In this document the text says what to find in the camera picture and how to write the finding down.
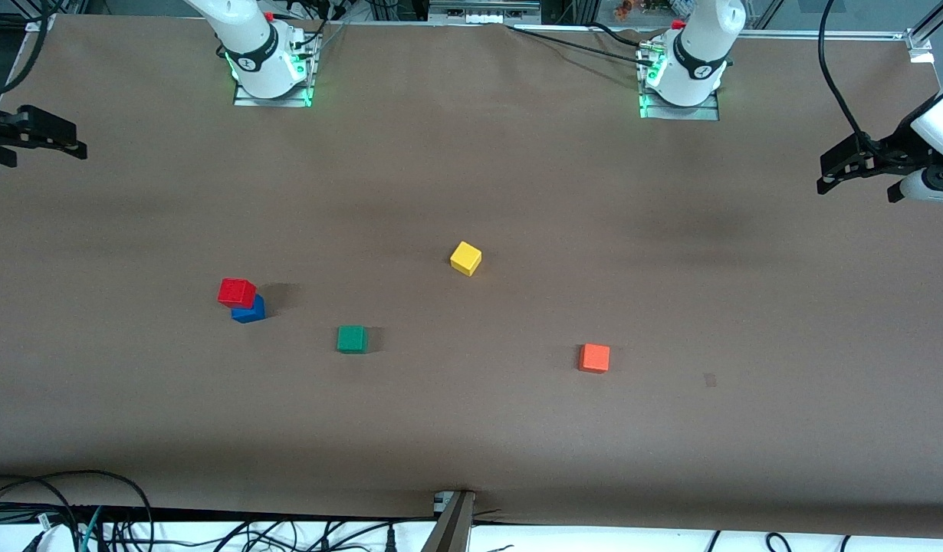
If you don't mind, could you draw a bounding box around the red wooden cube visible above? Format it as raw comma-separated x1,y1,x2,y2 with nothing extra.
218,278,257,310

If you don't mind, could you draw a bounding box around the aluminium diagonal strut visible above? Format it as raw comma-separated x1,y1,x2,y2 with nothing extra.
908,0,943,48

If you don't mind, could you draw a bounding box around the blue wooden cube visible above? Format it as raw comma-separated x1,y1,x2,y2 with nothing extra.
231,295,267,324

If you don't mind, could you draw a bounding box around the grey power strip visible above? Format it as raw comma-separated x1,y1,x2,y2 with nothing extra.
429,0,541,24

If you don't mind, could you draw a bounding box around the yellow wooden cube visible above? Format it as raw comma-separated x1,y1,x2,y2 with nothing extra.
450,241,483,277

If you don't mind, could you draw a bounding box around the black table edge strip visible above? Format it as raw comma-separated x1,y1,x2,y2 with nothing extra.
0,501,442,530

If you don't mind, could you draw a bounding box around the brown table cover sheet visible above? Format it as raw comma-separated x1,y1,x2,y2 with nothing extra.
0,14,943,537

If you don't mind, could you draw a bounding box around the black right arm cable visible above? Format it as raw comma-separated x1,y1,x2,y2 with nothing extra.
0,0,66,97

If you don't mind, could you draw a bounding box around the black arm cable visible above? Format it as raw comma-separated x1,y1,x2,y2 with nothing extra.
0,0,66,97
817,0,880,150

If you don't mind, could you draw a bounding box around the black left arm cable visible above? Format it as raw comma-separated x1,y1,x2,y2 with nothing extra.
817,0,880,150

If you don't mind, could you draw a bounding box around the aluminium frame rail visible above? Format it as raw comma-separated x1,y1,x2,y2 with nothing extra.
736,28,936,64

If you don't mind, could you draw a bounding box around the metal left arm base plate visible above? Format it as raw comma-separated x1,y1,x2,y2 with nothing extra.
638,42,721,122

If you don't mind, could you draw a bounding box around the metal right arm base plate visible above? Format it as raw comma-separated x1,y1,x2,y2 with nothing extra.
232,31,320,108

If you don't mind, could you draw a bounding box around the short black base cable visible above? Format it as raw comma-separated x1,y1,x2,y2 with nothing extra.
590,21,650,48

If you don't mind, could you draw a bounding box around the long black base cable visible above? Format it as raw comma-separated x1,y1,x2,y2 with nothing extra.
506,23,646,64

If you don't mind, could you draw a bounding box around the black looped cable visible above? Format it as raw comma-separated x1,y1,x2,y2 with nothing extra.
0,469,155,552

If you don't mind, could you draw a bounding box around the green cable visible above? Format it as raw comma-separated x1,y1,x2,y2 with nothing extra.
77,506,104,552

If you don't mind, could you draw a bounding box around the aluminium camera post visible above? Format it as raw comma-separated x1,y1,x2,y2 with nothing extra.
422,491,476,552

